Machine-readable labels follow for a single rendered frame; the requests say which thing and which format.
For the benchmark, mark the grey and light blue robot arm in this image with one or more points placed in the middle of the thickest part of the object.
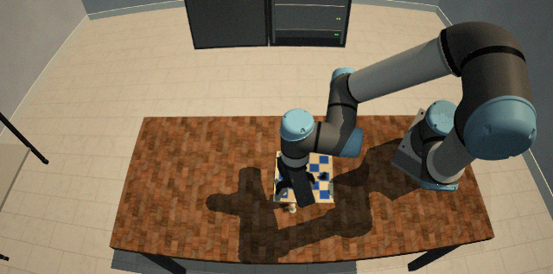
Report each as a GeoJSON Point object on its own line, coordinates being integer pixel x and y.
{"type": "Point", "coordinates": [496, 116]}

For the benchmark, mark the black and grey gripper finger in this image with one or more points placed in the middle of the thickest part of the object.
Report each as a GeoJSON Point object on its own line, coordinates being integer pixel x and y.
{"type": "Point", "coordinates": [280, 189]}
{"type": "Point", "coordinates": [311, 180]}

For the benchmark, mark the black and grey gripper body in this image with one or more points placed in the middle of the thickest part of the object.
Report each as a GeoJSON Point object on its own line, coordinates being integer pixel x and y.
{"type": "Point", "coordinates": [282, 166]}

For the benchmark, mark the blue and cream chessboard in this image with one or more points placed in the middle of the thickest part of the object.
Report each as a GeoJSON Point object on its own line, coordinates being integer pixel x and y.
{"type": "Point", "coordinates": [323, 190]}

